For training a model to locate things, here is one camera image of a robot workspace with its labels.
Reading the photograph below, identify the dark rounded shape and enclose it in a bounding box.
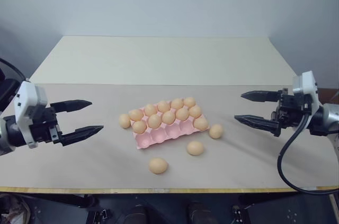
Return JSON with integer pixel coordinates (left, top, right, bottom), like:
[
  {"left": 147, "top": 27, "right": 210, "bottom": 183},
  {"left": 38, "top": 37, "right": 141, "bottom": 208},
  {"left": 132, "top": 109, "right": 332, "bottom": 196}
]
[
  {"left": 126, "top": 203, "right": 149, "bottom": 224},
  {"left": 188, "top": 202, "right": 213, "bottom": 224}
]

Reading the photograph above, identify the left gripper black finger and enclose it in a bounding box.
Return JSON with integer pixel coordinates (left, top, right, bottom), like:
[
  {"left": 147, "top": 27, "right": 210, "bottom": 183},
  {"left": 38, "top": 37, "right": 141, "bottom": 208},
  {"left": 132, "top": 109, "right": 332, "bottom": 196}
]
[
  {"left": 61, "top": 125, "right": 104, "bottom": 147},
  {"left": 49, "top": 99, "right": 93, "bottom": 115}
]

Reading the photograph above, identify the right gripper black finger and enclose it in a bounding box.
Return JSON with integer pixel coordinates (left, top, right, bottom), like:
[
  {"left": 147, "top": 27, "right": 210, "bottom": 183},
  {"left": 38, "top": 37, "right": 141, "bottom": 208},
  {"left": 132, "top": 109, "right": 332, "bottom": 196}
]
[
  {"left": 240, "top": 90, "right": 281, "bottom": 103},
  {"left": 234, "top": 114, "right": 281, "bottom": 137}
]

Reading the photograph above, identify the black rounded housing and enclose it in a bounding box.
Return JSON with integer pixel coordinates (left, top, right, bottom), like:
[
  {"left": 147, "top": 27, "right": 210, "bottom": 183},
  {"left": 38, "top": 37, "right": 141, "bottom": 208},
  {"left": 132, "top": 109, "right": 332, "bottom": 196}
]
[{"left": 0, "top": 67, "right": 19, "bottom": 111}]

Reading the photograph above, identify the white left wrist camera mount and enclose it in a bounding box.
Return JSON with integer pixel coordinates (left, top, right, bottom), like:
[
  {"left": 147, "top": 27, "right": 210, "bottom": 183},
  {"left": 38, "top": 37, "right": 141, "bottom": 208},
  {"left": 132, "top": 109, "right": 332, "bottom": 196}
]
[{"left": 14, "top": 80, "right": 49, "bottom": 149}]

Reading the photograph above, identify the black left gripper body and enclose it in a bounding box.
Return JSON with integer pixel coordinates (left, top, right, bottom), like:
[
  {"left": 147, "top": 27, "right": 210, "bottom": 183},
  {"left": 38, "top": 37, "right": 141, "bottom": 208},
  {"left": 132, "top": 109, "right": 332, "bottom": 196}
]
[{"left": 28, "top": 105, "right": 65, "bottom": 147}]

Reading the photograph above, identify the pink egg tray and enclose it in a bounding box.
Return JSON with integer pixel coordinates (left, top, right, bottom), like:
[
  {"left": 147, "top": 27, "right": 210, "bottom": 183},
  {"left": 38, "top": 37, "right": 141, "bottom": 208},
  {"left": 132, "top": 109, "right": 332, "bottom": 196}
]
[{"left": 131, "top": 99, "right": 211, "bottom": 151}]

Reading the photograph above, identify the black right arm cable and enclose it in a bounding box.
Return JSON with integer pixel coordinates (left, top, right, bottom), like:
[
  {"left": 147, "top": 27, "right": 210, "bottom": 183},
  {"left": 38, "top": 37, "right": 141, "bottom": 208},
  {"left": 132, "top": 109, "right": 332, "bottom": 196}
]
[{"left": 276, "top": 112, "right": 339, "bottom": 192}]

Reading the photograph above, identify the tan egg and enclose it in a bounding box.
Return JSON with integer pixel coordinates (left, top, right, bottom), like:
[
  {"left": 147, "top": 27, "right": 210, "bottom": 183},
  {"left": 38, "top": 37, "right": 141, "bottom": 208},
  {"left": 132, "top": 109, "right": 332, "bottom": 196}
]
[
  {"left": 209, "top": 124, "right": 224, "bottom": 139},
  {"left": 161, "top": 111, "right": 176, "bottom": 126},
  {"left": 118, "top": 113, "right": 131, "bottom": 129},
  {"left": 171, "top": 98, "right": 184, "bottom": 110},
  {"left": 147, "top": 114, "right": 162, "bottom": 130},
  {"left": 157, "top": 100, "right": 171, "bottom": 113},
  {"left": 148, "top": 157, "right": 169, "bottom": 175},
  {"left": 186, "top": 140, "right": 205, "bottom": 156},
  {"left": 183, "top": 96, "right": 197, "bottom": 109},
  {"left": 189, "top": 105, "right": 202, "bottom": 119},
  {"left": 193, "top": 117, "right": 209, "bottom": 132},
  {"left": 175, "top": 107, "right": 190, "bottom": 121},
  {"left": 144, "top": 104, "right": 158, "bottom": 117},
  {"left": 129, "top": 109, "right": 145, "bottom": 122},
  {"left": 131, "top": 120, "right": 147, "bottom": 134}
]

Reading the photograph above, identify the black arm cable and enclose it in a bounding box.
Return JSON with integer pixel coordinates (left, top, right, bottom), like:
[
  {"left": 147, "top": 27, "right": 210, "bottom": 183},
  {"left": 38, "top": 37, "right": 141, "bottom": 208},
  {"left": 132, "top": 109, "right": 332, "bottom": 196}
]
[
  {"left": 0, "top": 58, "right": 28, "bottom": 83},
  {"left": 276, "top": 112, "right": 339, "bottom": 192}
]

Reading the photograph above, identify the reddish brown furniture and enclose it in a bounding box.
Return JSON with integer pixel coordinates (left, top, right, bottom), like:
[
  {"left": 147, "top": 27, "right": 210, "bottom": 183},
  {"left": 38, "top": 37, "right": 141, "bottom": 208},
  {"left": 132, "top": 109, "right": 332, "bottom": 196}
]
[{"left": 317, "top": 87, "right": 339, "bottom": 109}]

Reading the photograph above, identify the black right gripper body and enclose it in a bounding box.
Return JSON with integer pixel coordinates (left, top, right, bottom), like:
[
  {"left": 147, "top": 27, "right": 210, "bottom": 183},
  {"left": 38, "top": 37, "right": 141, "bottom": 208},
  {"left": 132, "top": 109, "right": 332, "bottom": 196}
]
[{"left": 271, "top": 87, "right": 313, "bottom": 138}]

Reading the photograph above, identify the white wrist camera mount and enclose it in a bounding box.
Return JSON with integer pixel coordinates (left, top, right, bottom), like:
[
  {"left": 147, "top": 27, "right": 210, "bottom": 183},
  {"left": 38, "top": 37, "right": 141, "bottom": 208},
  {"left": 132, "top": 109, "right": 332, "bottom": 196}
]
[
  {"left": 292, "top": 70, "right": 323, "bottom": 130},
  {"left": 14, "top": 80, "right": 49, "bottom": 149}
]

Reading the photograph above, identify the black perforated panel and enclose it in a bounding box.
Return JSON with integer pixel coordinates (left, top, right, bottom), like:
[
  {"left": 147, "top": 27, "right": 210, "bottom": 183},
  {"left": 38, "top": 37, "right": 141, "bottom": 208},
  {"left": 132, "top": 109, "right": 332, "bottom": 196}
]
[{"left": 237, "top": 191, "right": 335, "bottom": 224}]

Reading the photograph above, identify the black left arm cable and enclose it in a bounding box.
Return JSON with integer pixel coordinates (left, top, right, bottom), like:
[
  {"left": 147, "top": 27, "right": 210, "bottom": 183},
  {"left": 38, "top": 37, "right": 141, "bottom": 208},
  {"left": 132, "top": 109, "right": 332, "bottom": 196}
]
[{"left": 0, "top": 58, "right": 28, "bottom": 83}]

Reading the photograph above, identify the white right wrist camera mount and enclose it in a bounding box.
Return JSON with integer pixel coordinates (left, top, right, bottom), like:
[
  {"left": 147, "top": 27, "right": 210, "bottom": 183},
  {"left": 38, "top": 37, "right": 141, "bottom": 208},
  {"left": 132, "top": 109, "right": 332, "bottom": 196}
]
[{"left": 292, "top": 70, "right": 323, "bottom": 130}]

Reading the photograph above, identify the crumpled pale bag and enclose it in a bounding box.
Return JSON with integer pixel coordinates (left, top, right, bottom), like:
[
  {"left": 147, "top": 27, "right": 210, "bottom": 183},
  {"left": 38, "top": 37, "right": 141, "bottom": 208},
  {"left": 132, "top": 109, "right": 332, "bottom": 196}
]
[{"left": 0, "top": 194, "right": 30, "bottom": 224}]

